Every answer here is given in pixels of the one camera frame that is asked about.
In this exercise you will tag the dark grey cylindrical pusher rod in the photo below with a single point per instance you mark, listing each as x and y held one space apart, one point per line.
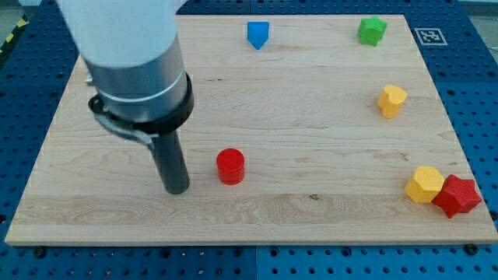
169 160

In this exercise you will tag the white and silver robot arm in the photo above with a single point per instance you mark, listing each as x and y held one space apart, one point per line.
143 92

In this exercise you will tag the green star block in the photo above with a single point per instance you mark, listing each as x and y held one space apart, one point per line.
371 30

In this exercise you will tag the red star block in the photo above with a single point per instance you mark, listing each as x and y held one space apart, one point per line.
457 196

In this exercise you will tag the red cylinder block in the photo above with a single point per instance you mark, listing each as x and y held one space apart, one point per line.
230 166

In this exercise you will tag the light wooden board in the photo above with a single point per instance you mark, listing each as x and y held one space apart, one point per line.
322 165

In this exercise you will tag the blue pentagon block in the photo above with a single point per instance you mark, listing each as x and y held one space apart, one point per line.
257 33

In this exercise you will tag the black and yellow hazard tape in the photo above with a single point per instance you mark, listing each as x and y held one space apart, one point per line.
14 35

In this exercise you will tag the yellow heart block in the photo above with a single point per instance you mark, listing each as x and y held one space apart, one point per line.
391 100

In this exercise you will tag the yellow hexagon block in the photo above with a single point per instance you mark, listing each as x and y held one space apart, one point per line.
425 184

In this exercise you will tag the black and white fiducial tag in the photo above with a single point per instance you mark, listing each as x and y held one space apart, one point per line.
430 36

